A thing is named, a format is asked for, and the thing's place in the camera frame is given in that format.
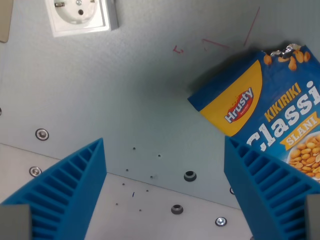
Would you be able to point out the silver hex socket bolt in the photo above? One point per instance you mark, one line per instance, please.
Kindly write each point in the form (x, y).
(35, 171)
(41, 134)
(221, 221)

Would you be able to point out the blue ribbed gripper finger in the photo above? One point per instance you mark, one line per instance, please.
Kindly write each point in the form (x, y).
(270, 190)
(62, 185)

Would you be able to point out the beige plastic box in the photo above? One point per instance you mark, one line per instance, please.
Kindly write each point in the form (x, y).
(4, 20)

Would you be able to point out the white wall power socket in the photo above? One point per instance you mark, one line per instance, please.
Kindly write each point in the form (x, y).
(80, 15)

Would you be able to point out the blue Hrusty peanut snack bag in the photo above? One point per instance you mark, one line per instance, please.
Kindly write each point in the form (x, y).
(265, 100)

